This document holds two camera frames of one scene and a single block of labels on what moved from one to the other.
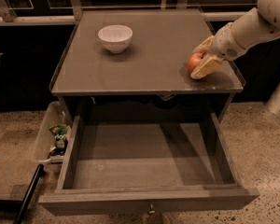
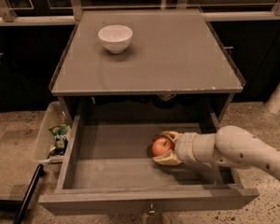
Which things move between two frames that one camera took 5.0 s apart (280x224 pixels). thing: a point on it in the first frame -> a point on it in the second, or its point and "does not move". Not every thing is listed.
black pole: x=26 y=201 does not move
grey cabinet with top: x=134 y=63 does not move
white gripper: x=226 y=45 -> x=184 y=147
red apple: x=194 y=61 -> x=161 y=145
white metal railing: x=9 y=19 does not move
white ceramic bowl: x=116 y=37 does not move
